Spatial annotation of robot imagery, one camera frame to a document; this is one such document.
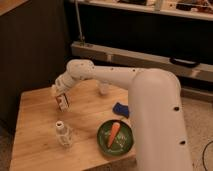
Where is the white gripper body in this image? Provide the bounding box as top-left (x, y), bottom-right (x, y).
top-left (51, 72), bottom-right (76, 97)

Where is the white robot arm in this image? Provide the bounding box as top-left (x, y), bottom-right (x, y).
top-left (52, 60), bottom-right (193, 171)

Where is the clear plastic cup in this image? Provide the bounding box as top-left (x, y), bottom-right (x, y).
top-left (98, 82), bottom-right (109, 95)

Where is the vertical metal pole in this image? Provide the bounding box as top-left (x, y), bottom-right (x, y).
top-left (74, 0), bottom-right (85, 45)

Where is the clear plastic bottle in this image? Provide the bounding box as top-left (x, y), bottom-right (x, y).
top-left (55, 121), bottom-right (72, 147)

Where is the wooden table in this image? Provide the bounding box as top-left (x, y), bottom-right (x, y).
top-left (10, 80), bottom-right (135, 171)

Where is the blue sponge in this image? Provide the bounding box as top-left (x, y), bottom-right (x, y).
top-left (112, 102), bottom-right (129, 118)

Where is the orange carrot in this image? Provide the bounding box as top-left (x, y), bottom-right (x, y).
top-left (107, 122), bottom-right (120, 148)

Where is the green plate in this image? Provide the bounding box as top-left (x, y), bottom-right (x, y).
top-left (97, 120), bottom-right (134, 157)

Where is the long metal case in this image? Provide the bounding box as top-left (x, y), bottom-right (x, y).
top-left (71, 41), bottom-right (213, 82)

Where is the cluttered shelf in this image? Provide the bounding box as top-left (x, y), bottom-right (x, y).
top-left (69, 0), bottom-right (213, 21)

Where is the black case handle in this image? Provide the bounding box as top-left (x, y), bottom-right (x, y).
top-left (169, 58), bottom-right (201, 68)

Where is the black cable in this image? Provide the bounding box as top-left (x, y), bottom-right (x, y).
top-left (201, 140), bottom-right (213, 171)

